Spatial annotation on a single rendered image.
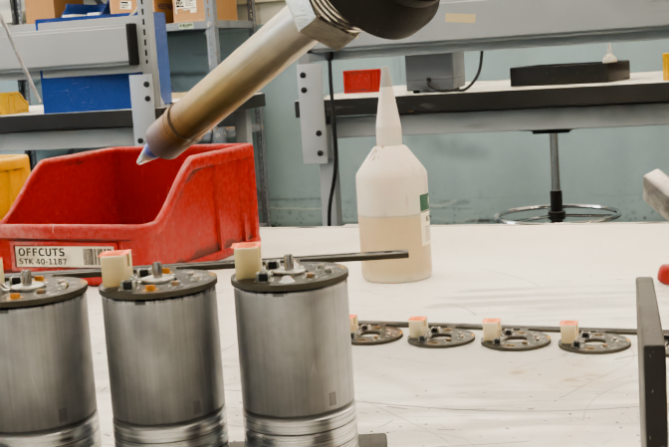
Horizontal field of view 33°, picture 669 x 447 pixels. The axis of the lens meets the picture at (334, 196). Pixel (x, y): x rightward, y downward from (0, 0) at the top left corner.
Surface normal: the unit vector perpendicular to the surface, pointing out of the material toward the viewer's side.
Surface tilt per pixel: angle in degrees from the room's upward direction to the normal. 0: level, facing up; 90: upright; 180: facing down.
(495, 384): 0
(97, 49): 90
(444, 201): 90
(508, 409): 0
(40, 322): 90
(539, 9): 90
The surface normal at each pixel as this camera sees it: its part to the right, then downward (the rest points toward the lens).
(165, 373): 0.20, 0.11
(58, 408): 0.52, 0.07
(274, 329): -0.23, 0.14
